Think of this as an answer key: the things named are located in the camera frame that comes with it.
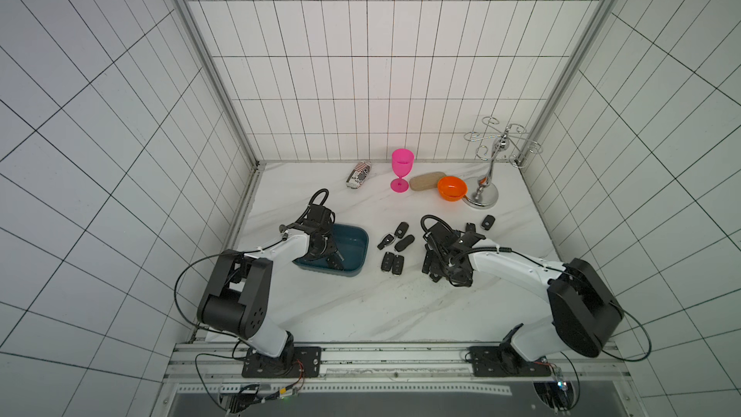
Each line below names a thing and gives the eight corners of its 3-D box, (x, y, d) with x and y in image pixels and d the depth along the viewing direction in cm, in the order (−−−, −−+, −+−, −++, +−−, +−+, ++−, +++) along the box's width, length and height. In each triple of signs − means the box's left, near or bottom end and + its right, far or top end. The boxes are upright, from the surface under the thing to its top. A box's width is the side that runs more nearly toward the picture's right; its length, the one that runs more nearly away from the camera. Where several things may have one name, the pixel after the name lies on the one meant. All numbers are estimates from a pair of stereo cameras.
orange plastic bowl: (440, 201, 107) (441, 195, 104) (436, 181, 113) (438, 176, 111) (467, 201, 107) (470, 195, 104) (462, 181, 113) (464, 176, 111)
